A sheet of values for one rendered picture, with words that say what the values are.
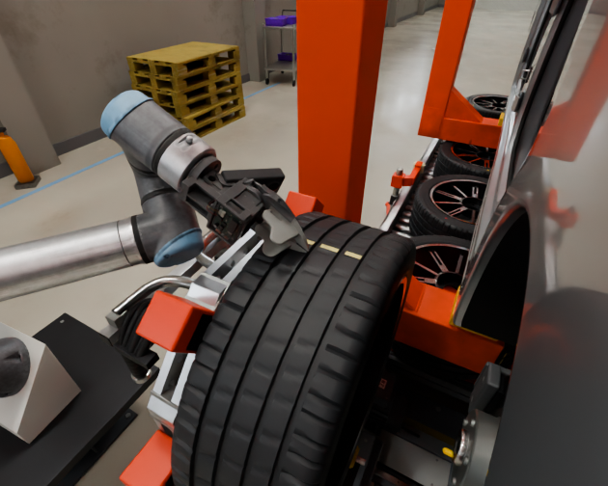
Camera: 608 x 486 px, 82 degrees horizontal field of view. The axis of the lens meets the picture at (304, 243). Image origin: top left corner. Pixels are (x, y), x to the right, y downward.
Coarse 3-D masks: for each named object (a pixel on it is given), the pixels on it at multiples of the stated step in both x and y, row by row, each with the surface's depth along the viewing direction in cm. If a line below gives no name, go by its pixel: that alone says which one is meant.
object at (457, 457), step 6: (462, 432) 64; (468, 432) 64; (456, 438) 66; (462, 438) 63; (468, 438) 63; (456, 444) 66; (462, 444) 62; (456, 450) 64; (462, 450) 62; (456, 456) 62; (462, 456) 61; (456, 462) 62
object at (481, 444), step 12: (504, 396) 66; (468, 420) 67; (480, 420) 61; (492, 420) 62; (480, 432) 59; (492, 432) 59; (468, 444) 62; (480, 444) 58; (492, 444) 58; (468, 456) 59; (480, 456) 57; (456, 468) 64; (468, 468) 57; (480, 468) 57; (456, 480) 61; (468, 480) 57; (480, 480) 57
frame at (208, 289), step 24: (240, 240) 69; (216, 264) 64; (240, 264) 64; (192, 288) 60; (216, 288) 59; (168, 360) 59; (192, 360) 58; (168, 384) 60; (168, 408) 58; (168, 432) 64
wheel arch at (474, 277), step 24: (504, 216) 65; (528, 216) 43; (504, 240) 74; (528, 240) 70; (480, 264) 85; (504, 264) 81; (528, 264) 35; (480, 288) 90; (504, 288) 87; (456, 312) 98; (480, 312) 94; (504, 312) 91; (504, 336) 94
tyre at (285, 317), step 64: (256, 256) 58; (320, 256) 56; (384, 256) 57; (256, 320) 50; (320, 320) 49; (192, 384) 50; (256, 384) 47; (320, 384) 45; (192, 448) 50; (256, 448) 47; (320, 448) 43
